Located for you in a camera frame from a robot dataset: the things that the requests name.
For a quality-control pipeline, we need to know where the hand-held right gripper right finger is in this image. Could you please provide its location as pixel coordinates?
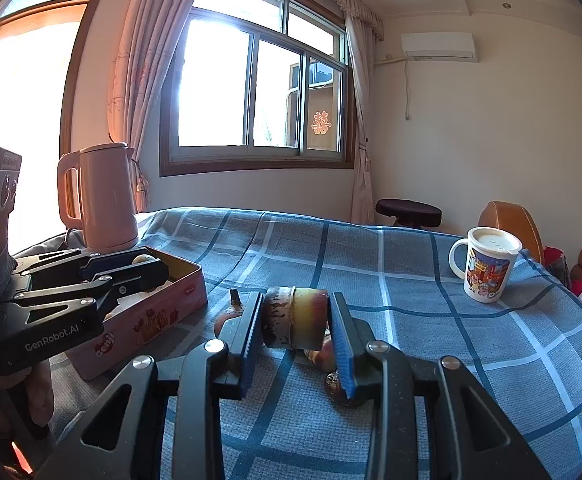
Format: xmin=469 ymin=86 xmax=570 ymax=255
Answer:
xmin=328 ymin=291 xmax=557 ymax=480

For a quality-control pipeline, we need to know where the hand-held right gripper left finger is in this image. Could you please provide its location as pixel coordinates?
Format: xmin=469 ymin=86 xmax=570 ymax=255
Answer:
xmin=53 ymin=291 xmax=267 ymax=480

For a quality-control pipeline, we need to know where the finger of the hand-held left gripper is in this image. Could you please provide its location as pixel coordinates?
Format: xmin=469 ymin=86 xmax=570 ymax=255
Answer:
xmin=0 ymin=260 xmax=170 ymax=339
xmin=11 ymin=247 xmax=139 ymax=291

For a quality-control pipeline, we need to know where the purple passion fruit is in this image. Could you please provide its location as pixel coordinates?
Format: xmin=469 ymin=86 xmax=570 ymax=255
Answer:
xmin=214 ymin=289 xmax=246 ymax=337

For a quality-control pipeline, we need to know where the pink rectangular tin box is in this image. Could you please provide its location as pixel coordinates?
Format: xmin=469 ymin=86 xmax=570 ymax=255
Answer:
xmin=66 ymin=246 xmax=208 ymax=381

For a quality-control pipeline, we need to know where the sugarcane piece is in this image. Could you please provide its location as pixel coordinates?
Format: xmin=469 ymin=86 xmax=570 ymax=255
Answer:
xmin=262 ymin=286 xmax=330 ymax=350

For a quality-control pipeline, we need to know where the person's left hand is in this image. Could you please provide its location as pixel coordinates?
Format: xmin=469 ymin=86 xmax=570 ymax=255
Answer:
xmin=21 ymin=361 xmax=55 ymax=427

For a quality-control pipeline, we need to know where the pink electric kettle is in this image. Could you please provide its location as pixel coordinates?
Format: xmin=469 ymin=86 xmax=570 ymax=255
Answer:
xmin=57 ymin=142 xmax=139 ymax=254

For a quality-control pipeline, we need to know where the blue plaid tablecloth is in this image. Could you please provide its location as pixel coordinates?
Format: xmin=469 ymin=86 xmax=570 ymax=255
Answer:
xmin=11 ymin=206 xmax=582 ymax=480

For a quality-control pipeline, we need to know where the dark round stool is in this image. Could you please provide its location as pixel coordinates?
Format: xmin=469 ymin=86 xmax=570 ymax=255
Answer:
xmin=375 ymin=198 xmax=443 ymax=231

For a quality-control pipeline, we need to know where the white printed mug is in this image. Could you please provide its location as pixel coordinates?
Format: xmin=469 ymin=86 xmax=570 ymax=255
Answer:
xmin=448 ymin=226 xmax=523 ymax=305

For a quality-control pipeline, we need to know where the white mug lid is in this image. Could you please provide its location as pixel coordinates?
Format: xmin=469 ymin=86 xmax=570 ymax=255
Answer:
xmin=468 ymin=226 xmax=523 ymax=256

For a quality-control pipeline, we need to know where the wide pink curtain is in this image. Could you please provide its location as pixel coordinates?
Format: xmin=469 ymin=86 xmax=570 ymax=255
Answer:
xmin=107 ymin=0 xmax=222 ymax=213

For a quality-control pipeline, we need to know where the brown leather armchair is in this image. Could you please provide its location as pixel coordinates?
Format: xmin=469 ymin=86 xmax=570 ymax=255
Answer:
xmin=477 ymin=201 xmax=546 ymax=266

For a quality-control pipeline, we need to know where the brown framed window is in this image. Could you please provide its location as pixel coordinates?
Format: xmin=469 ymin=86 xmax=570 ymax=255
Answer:
xmin=160 ymin=0 xmax=357 ymax=177

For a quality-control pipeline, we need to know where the red cloth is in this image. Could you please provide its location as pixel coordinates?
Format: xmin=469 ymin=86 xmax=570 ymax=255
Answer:
xmin=542 ymin=246 xmax=570 ymax=288

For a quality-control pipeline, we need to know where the narrow pink curtain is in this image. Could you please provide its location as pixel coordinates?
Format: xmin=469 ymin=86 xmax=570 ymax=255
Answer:
xmin=343 ymin=12 xmax=377 ymax=226

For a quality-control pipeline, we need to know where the white air conditioner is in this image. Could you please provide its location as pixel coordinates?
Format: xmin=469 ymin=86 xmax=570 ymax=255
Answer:
xmin=401 ymin=32 xmax=478 ymax=63

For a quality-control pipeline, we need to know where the pink curtain valance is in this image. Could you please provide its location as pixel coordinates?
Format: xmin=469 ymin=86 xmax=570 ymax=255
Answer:
xmin=271 ymin=0 xmax=386 ymax=41

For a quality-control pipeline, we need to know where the air conditioner cable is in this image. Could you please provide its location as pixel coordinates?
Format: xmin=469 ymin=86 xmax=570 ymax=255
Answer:
xmin=375 ymin=55 xmax=412 ymax=121

